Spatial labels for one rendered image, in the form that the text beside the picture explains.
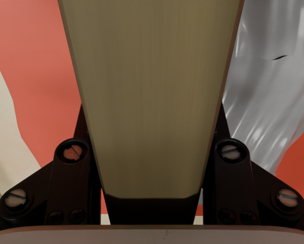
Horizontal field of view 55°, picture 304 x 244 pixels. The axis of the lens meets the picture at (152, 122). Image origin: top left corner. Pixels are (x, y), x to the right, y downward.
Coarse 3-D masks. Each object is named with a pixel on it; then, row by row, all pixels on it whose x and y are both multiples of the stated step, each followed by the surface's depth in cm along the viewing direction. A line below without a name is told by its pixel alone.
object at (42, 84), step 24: (24, 72) 18; (48, 72) 18; (72, 72) 18; (24, 96) 19; (48, 96) 19; (72, 96) 19; (24, 120) 21; (48, 120) 21; (72, 120) 21; (48, 144) 23; (288, 168) 25
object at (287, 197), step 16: (224, 112) 12; (224, 128) 11; (208, 160) 10; (208, 176) 10; (256, 176) 10; (272, 176) 10; (208, 192) 11; (256, 192) 9; (272, 192) 9; (288, 192) 9; (272, 208) 9; (288, 208) 9
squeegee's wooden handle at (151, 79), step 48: (96, 0) 4; (144, 0) 4; (192, 0) 4; (240, 0) 4; (96, 48) 5; (144, 48) 5; (192, 48) 5; (96, 96) 5; (144, 96) 5; (192, 96) 5; (96, 144) 7; (144, 144) 6; (192, 144) 6; (144, 192) 8; (192, 192) 8
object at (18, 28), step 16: (0, 0) 15; (16, 0) 15; (32, 0) 15; (48, 0) 15; (0, 16) 15; (16, 16) 15; (32, 16) 15; (48, 16) 15; (0, 32) 16; (16, 32) 16; (32, 32) 16; (48, 32) 16; (64, 32) 16; (0, 48) 17; (16, 48) 17; (32, 48) 17; (48, 48) 17; (64, 48) 17
